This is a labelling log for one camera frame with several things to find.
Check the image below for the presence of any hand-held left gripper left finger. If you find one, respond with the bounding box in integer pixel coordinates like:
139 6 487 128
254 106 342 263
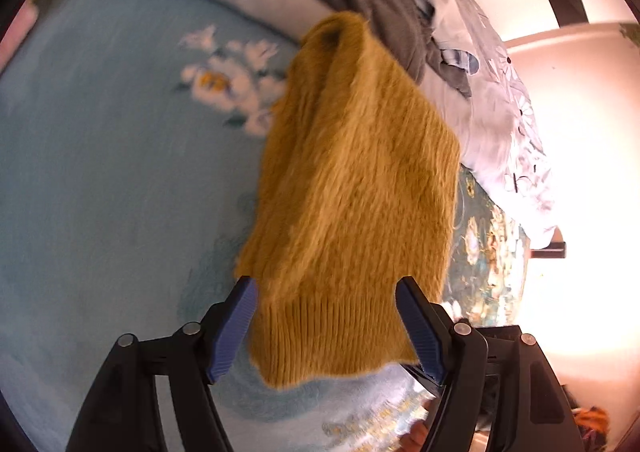
65 275 259 452

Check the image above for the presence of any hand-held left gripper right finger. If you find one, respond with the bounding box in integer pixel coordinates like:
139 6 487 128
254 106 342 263
395 276 585 452

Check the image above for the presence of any mustard yellow knit sweater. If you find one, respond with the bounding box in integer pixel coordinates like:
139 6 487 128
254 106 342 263
234 11 462 390

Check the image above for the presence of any dark floral bed sheet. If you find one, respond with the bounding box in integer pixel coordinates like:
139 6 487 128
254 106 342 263
440 165 532 330

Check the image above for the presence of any light blue floral blanket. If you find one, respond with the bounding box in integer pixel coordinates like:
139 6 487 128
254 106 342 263
0 0 436 452

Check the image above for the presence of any light blue floral duvet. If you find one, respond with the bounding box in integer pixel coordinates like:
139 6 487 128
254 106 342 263
112 0 557 244

